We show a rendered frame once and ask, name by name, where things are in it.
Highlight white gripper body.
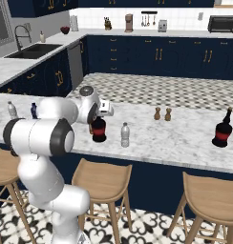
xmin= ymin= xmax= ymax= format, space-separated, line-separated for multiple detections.
xmin=99 ymin=102 xmax=116 ymax=117

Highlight black red glass bottle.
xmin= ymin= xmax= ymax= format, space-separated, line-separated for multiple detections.
xmin=211 ymin=106 xmax=233 ymax=149
xmin=90 ymin=115 xmax=108 ymax=144

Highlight clear plastic bottle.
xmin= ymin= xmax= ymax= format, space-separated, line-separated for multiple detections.
xmin=7 ymin=100 xmax=19 ymax=120
xmin=120 ymin=122 xmax=131 ymax=149

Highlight wooden pepper shaker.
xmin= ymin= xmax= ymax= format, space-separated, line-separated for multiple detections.
xmin=164 ymin=107 xmax=173 ymax=122
xmin=153 ymin=106 xmax=162 ymax=121

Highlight grey dishwasher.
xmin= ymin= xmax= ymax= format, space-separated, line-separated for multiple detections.
xmin=66 ymin=41 xmax=85 ymax=92

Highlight navy base cupboards under sink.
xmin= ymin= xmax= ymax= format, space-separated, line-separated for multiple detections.
xmin=0 ymin=48 xmax=74 ymax=98

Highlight wooden bar stool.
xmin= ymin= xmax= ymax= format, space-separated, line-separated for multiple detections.
xmin=71 ymin=157 xmax=134 ymax=244
xmin=166 ymin=171 xmax=233 ymax=244
xmin=0 ymin=146 xmax=37 ymax=244

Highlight blue plastic bottle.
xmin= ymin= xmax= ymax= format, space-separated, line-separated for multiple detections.
xmin=30 ymin=102 xmax=39 ymax=120

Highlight navy island panel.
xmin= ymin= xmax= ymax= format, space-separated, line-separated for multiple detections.
xmin=0 ymin=142 xmax=233 ymax=221

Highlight navy base cupboards long run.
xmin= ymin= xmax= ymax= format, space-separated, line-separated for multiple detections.
xmin=79 ymin=34 xmax=233 ymax=82

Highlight dark red bowl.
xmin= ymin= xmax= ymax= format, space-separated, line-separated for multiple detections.
xmin=59 ymin=26 xmax=72 ymax=35

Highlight white canister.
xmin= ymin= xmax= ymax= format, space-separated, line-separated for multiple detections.
xmin=70 ymin=14 xmax=80 ymax=32

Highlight black sink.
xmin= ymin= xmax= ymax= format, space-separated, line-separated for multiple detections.
xmin=4 ymin=43 xmax=63 ymax=60

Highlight silver toaster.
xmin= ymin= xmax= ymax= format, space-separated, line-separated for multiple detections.
xmin=158 ymin=19 xmax=169 ymax=33

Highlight dark spring tap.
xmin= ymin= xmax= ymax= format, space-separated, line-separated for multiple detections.
xmin=13 ymin=25 xmax=33 ymax=52

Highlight window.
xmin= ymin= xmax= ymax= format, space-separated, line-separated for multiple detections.
xmin=0 ymin=0 xmax=13 ymax=50

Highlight black toaster oven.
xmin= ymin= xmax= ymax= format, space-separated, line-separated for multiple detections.
xmin=207 ymin=14 xmax=233 ymax=34

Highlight rail with hanging tools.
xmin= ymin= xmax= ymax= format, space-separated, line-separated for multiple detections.
xmin=140 ymin=10 xmax=159 ymax=28

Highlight navy wall cupboards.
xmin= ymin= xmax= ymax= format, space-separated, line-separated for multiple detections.
xmin=7 ymin=0 xmax=216 ymax=19

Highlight wooden wall shelf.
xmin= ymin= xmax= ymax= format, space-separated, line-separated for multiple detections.
xmin=213 ymin=3 xmax=233 ymax=10

